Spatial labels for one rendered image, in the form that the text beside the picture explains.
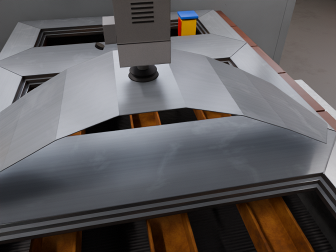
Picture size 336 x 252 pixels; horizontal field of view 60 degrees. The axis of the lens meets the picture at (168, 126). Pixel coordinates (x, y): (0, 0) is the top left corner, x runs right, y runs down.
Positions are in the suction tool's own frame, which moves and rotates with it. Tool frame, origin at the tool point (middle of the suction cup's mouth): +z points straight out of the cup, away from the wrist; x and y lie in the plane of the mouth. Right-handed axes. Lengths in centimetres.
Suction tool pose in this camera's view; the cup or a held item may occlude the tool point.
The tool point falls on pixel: (144, 82)
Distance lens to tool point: 42.5
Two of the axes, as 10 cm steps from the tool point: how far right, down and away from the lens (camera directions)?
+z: 0.1, 7.8, 6.3
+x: 9.8, -1.1, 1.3
